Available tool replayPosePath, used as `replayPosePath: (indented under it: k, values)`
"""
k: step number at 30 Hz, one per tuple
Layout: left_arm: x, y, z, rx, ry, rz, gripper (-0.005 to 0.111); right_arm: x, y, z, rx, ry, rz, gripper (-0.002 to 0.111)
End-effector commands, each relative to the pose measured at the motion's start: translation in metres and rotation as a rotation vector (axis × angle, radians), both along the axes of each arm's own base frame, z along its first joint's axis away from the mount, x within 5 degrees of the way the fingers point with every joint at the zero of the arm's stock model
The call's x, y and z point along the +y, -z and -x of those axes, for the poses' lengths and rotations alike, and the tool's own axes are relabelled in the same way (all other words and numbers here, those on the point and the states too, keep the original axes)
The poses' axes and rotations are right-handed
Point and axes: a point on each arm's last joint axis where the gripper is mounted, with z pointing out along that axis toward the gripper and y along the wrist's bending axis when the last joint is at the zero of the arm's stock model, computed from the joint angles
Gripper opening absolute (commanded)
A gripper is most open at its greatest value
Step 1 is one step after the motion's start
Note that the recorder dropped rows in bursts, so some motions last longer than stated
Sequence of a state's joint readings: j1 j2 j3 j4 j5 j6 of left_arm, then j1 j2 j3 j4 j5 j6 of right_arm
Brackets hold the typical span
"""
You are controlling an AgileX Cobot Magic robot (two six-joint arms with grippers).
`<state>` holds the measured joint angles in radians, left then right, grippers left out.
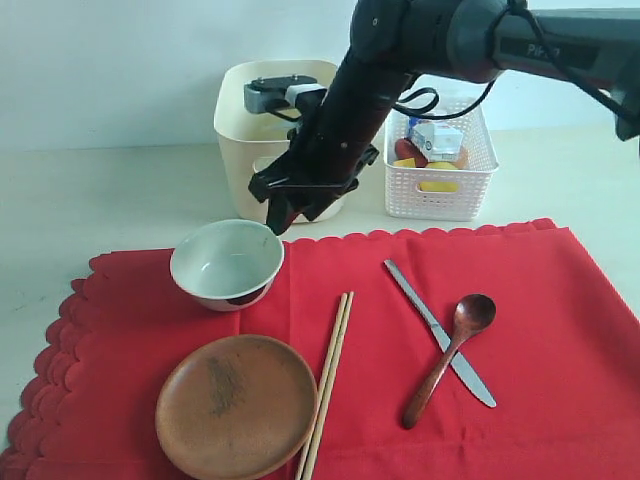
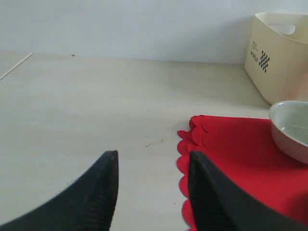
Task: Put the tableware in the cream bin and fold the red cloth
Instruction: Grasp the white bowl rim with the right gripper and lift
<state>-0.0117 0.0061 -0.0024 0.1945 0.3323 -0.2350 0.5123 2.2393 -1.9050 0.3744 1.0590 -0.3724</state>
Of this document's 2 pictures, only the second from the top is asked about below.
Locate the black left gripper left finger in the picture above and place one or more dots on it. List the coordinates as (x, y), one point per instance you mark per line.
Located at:
(88, 204)

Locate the red scalloped table cloth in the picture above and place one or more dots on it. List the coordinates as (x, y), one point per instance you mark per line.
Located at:
(244, 150)

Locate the white ceramic bowl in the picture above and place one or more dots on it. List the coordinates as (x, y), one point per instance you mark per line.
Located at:
(289, 128)

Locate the cream plastic bin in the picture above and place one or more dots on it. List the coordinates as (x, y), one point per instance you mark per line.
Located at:
(277, 56)

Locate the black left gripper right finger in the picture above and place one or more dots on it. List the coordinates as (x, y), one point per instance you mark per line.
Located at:
(218, 204)

